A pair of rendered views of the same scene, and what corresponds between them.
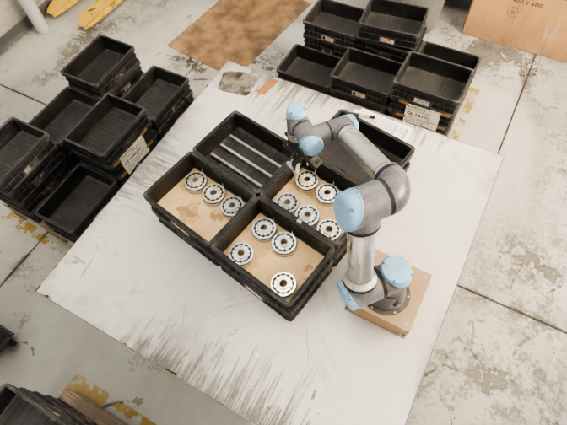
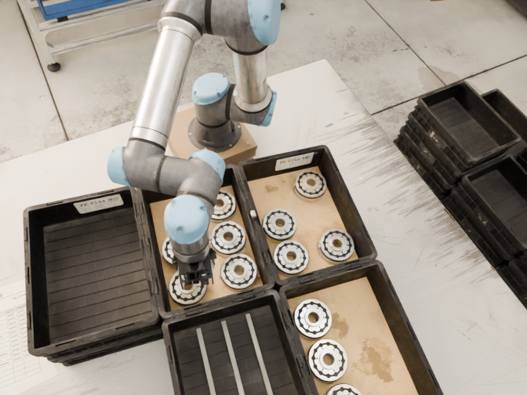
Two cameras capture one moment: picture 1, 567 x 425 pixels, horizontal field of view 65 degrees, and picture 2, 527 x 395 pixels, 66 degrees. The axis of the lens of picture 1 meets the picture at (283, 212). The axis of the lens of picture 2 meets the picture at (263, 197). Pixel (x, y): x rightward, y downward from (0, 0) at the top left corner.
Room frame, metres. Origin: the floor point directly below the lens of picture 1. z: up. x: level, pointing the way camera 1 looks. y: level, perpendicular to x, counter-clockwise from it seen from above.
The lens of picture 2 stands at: (1.33, 0.14, 1.95)
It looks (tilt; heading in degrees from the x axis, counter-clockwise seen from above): 60 degrees down; 201
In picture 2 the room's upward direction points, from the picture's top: 9 degrees clockwise
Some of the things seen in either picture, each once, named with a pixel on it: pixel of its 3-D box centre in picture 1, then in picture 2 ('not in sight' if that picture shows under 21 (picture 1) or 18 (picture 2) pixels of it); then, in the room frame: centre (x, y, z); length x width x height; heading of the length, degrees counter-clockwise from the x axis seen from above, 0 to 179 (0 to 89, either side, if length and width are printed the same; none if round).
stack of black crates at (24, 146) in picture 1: (26, 171); not in sight; (1.71, 1.52, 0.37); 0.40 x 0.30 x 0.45; 146
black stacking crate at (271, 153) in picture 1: (247, 158); (241, 389); (1.25, 0.14, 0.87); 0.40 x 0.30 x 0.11; 46
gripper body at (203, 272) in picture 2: (296, 145); (194, 260); (1.10, -0.08, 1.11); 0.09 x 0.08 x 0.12; 40
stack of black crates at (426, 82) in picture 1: (425, 103); not in sight; (1.91, -0.96, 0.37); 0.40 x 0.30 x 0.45; 56
